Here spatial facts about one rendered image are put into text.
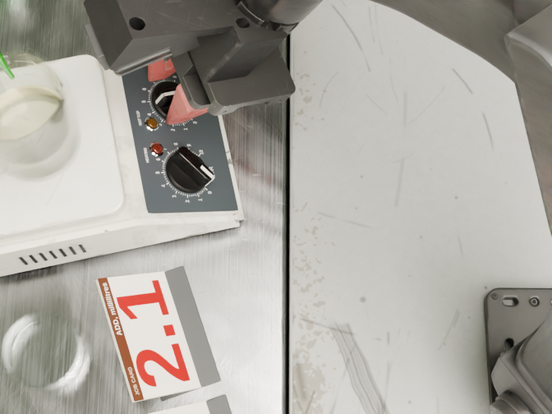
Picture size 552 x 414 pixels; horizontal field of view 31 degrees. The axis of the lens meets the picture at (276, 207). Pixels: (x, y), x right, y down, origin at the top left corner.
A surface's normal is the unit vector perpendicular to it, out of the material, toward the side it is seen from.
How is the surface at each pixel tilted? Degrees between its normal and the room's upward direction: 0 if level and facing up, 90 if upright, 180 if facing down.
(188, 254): 0
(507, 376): 90
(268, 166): 0
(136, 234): 90
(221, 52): 59
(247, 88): 31
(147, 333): 40
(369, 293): 0
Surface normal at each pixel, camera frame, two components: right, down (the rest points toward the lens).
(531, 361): -0.85, 0.40
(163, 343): 0.61, -0.43
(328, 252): 0.00, -0.30
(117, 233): 0.22, 0.93
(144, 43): 0.39, 0.90
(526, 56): -0.83, 0.54
